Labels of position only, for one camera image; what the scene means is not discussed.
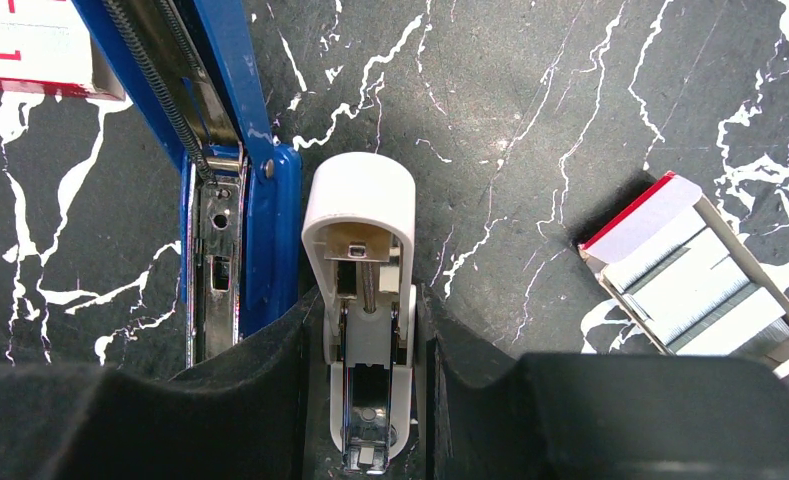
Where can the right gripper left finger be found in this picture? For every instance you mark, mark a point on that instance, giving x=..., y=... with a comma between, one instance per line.
x=239, y=415

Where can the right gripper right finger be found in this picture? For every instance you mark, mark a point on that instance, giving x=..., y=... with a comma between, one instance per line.
x=486, y=415

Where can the silver staple strips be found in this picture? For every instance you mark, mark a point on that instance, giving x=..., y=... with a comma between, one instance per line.
x=681, y=274

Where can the small white stapler remover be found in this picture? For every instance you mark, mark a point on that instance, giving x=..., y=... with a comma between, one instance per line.
x=359, y=236

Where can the red white staple box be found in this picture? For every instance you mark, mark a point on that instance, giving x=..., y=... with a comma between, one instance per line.
x=46, y=48

